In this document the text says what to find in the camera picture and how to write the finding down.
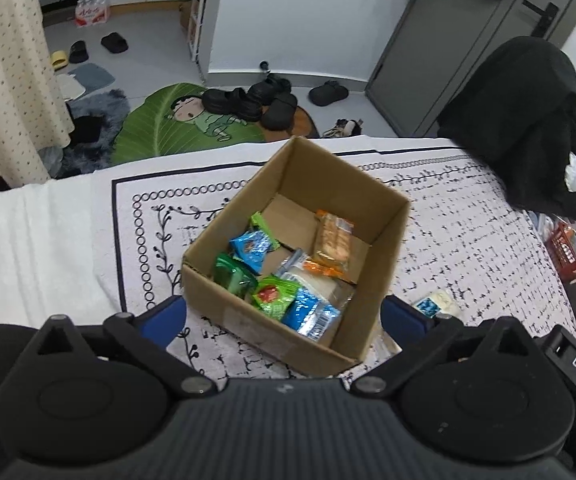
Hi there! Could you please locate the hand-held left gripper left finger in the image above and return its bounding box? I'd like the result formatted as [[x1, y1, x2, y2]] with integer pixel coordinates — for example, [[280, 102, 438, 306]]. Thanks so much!
[[35, 295, 219, 400]]

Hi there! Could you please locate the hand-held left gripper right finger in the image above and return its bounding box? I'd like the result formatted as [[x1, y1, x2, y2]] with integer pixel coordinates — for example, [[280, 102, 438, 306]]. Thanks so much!
[[350, 295, 541, 398]]

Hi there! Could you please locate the blue label cake packet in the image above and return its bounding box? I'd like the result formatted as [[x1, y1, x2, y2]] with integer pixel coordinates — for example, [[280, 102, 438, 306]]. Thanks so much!
[[410, 289, 461, 320]]

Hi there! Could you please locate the brown cardboard box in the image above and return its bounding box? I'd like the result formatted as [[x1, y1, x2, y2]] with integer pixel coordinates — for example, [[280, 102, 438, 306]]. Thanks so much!
[[180, 136, 411, 378]]

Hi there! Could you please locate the blue snack packet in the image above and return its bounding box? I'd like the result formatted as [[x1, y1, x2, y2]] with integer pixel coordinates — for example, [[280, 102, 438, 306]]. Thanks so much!
[[282, 287, 343, 343], [229, 229, 278, 275]]

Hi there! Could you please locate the plain white cake packet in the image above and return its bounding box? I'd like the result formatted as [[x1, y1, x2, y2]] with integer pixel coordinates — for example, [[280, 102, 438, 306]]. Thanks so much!
[[275, 249, 356, 311]]

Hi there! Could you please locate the orange cracker packet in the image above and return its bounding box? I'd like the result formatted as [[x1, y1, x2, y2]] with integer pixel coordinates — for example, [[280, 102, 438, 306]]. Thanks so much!
[[313, 210, 355, 267]]

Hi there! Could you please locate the black white patterned cloth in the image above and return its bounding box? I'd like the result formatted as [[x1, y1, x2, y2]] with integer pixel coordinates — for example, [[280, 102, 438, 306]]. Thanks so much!
[[110, 135, 576, 381]]

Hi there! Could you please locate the orange plastic basket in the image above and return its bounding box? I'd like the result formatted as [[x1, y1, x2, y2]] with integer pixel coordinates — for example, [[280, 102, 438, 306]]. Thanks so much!
[[543, 222, 576, 281]]

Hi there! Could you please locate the green leaf cartoon rug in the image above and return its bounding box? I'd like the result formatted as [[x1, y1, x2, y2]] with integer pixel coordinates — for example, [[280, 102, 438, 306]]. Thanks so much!
[[110, 82, 321, 166]]

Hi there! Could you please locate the black white small slipper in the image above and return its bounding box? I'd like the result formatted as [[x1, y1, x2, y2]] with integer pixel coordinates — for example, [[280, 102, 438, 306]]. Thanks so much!
[[323, 119, 366, 138]]

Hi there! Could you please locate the black floor cloth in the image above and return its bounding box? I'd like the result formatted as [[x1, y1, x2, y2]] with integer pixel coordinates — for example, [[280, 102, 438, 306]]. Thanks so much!
[[70, 116, 104, 145]]

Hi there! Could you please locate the blue grey fuzzy rug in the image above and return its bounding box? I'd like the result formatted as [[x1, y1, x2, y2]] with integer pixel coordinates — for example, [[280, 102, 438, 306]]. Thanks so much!
[[55, 89, 131, 178]]

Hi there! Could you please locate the black chunky shoe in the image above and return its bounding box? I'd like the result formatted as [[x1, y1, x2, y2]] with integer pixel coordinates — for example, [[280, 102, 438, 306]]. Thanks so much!
[[202, 87, 264, 122], [247, 74, 293, 106], [260, 92, 299, 131]]

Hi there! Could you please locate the black coat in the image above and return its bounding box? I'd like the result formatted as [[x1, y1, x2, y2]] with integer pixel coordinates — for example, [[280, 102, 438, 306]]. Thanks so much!
[[437, 36, 576, 223]]

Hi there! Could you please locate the black clog slipper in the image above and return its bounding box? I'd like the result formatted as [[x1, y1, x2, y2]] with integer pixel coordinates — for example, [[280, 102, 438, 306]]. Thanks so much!
[[309, 80, 349, 107]]

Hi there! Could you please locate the white floor mat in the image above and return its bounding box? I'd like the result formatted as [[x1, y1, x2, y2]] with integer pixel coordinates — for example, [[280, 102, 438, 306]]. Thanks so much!
[[55, 74, 86, 101]]

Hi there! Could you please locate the grey blue floor mat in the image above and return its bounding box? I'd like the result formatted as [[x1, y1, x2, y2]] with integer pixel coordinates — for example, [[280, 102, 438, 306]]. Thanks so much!
[[70, 63, 116, 93]]

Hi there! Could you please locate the grey door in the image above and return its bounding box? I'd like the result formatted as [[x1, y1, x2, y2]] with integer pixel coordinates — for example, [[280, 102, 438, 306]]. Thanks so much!
[[365, 0, 576, 138]]

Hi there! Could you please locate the floral beige cloth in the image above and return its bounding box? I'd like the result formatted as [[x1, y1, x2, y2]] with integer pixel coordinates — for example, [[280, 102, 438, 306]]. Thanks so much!
[[0, 0, 74, 188]]

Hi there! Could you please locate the white shelf rack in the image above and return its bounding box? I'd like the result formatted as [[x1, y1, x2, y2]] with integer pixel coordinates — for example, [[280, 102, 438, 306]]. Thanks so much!
[[188, 0, 214, 83]]

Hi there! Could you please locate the bottled water pack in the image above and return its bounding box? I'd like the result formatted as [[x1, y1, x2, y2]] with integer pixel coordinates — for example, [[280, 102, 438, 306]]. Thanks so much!
[[75, 0, 111, 28]]

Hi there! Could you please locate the black door handle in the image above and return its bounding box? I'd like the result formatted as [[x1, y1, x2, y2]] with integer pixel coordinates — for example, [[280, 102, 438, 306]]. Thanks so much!
[[522, 0, 559, 38]]

